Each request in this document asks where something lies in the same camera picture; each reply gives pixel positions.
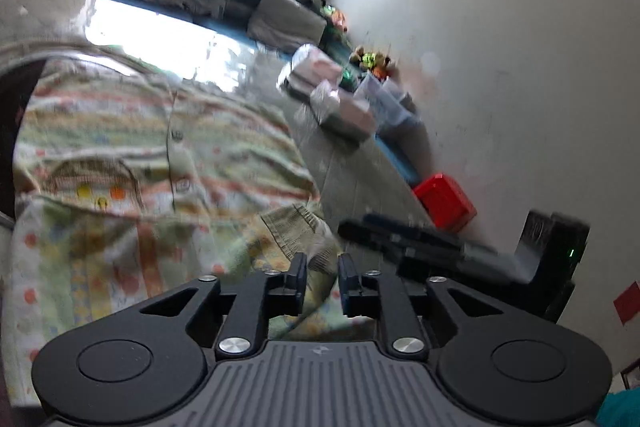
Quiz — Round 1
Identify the plain grey pillow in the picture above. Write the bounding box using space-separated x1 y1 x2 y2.
248 0 328 52

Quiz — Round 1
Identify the red plastic stool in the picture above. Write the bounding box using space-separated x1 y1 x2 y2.
412 173 477 233

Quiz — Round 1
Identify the round black induction cooktop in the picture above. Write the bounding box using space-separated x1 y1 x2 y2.
0 59 46 218

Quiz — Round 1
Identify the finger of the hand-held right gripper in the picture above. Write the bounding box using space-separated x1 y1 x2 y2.
338 219 416 260
362 213 466 253

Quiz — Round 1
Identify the clear plastic storage box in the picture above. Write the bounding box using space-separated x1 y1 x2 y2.
355 72 423 140

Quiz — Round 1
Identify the pink and green tissue pack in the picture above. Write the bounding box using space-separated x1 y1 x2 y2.
310 79 376 142

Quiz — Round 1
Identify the stuffed toy group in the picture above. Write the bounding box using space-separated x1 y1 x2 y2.
350 47 398 80

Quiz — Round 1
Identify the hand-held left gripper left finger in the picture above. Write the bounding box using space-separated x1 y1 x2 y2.
140 253 308 358

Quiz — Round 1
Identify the opened pink tissue pack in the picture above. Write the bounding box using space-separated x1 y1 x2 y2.
277 44 346 100

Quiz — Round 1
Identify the pastel patterned child's jacket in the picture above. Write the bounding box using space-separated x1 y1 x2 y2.
9 52 346 408

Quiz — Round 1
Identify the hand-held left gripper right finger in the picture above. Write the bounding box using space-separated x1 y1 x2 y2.
338 253 506 358

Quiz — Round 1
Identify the red paper sheet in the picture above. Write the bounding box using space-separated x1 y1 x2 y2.
614 282 640 325

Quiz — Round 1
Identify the pink and green plush toy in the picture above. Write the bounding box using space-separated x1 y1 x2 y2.
325 4 351 32

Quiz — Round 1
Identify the teal cloth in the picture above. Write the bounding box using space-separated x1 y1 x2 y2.
597 389 640 427

